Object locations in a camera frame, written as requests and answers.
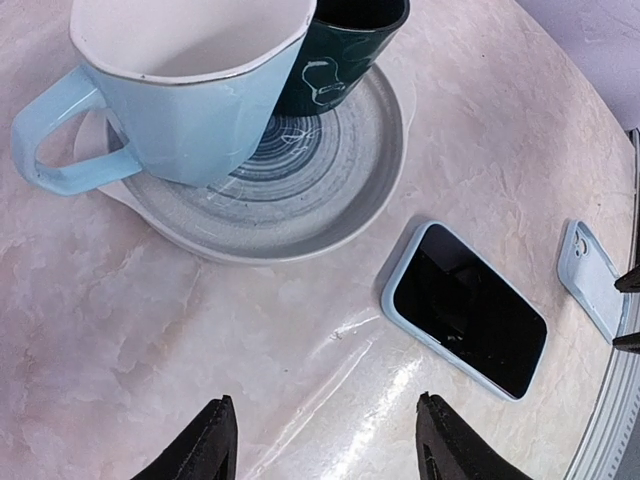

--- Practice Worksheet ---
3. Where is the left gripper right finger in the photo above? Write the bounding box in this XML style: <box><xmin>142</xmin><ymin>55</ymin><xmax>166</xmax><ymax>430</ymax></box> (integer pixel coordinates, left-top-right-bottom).
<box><xmin>416</xmin><ymin>392</ymin><xmax>530</xmax><ymax>480</ymax></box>

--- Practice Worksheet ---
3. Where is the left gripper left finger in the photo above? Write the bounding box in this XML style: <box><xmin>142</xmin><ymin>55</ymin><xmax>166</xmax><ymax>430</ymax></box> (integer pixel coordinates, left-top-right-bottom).
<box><xmin>134</xmin><ymin>395</ymin><xmax>237</xmax><ymax>480</ymax></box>

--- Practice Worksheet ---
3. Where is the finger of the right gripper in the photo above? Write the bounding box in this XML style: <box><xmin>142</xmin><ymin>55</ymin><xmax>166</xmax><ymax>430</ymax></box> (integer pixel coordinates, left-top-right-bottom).
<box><xmin>614</xmin><ymin>267</ymin><xmax>640</xmax><ymax>293</ymax></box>
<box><xmin>612</xmin><ymin>332</ymin><xmax>640</xmax><ymax>355</ymax></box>

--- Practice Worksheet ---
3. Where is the light blue phone case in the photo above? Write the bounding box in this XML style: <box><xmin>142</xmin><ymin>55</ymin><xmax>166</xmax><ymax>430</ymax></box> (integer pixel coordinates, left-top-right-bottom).
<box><xmin>380</xmin><ymin>220</ymin><xmax>549</xmax><ymax>402</ymax></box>
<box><xmin>557</xmin><ymin>220</ymin><xmax>630</xmax><ymax>345</ymax></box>

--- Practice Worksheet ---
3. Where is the purple edged black phone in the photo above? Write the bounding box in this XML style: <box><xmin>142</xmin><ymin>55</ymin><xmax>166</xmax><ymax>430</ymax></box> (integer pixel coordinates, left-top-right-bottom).
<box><xmin>392</xmin><ymin>223</ymin><xmax>547</xmax><ymax>399</ymax></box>

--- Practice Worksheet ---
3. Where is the grey ceramic plate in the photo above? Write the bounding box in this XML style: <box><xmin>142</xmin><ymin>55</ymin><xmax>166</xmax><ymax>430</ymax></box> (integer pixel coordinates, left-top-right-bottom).
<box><xmin>102</xmin><ymin>61</ymin><xmax>416</xmax><ymax>266</ymax></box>

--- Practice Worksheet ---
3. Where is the light blue ceramic mug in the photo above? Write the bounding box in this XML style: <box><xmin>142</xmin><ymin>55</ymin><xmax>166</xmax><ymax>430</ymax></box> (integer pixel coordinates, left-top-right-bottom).
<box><xmin>11</xmin><ymin>1</ymin><xmax>316</xmax><ymax>196</ymax></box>

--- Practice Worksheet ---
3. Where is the dark green ceramic mug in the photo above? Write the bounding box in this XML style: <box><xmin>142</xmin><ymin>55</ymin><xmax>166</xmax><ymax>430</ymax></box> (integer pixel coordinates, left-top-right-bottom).
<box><xmin>275</xmin><ymin>0</ymin><xmax>410</xmax><ymax>117</ymax></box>

